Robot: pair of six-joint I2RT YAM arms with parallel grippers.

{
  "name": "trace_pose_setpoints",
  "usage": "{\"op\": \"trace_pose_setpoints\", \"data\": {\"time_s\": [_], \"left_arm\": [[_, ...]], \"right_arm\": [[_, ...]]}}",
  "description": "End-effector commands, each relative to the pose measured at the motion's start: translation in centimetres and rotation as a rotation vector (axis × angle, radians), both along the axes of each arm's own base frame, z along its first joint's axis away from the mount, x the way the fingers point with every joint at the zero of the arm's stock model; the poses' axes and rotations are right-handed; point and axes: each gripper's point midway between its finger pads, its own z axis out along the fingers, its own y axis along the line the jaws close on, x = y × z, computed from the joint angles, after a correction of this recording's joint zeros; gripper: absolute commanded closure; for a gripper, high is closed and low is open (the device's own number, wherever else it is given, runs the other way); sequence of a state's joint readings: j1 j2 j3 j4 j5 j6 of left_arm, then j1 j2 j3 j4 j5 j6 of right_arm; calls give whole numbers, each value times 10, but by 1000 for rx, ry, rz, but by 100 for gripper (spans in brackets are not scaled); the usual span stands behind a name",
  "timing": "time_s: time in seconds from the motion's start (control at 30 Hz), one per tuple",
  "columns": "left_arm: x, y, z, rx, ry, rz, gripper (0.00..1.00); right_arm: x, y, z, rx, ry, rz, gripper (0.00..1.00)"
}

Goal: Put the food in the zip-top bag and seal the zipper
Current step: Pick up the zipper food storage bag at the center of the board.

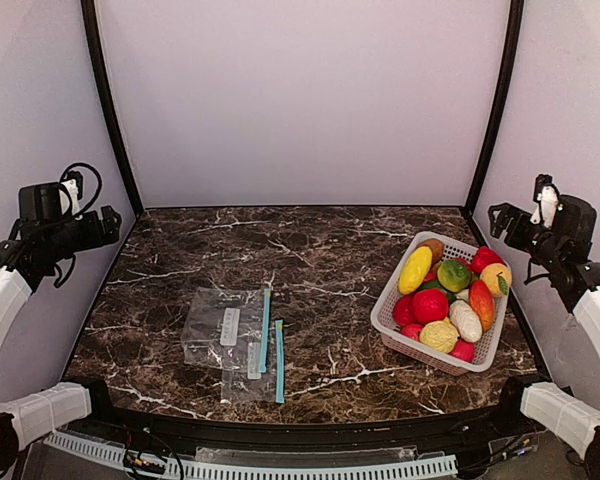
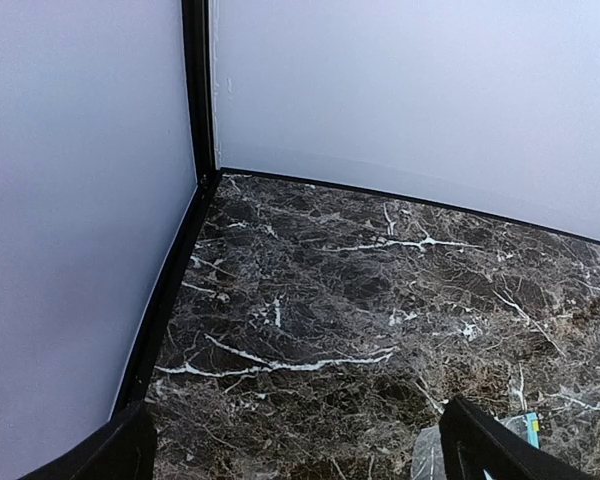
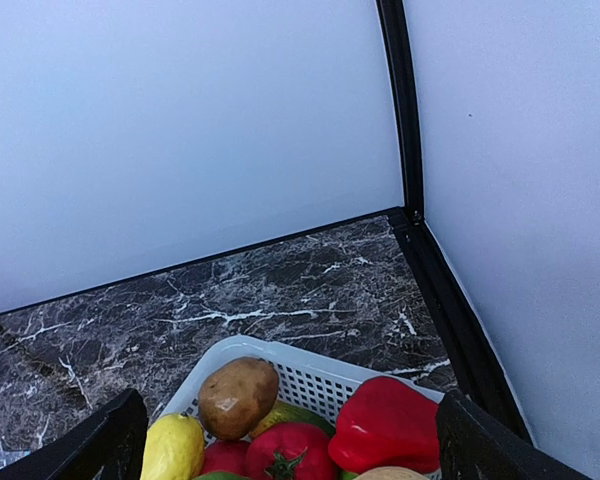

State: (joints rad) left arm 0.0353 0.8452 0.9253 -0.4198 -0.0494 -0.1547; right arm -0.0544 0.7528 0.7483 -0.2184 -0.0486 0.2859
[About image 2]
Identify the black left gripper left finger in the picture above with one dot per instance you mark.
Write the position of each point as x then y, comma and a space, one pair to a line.
124, 448

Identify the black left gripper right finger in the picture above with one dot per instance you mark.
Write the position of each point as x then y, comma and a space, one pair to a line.
476, 446

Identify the large clear zip bag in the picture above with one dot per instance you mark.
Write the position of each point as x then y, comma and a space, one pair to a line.
428, 461

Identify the black corner frame post left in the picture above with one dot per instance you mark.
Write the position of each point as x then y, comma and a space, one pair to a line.
197, 50

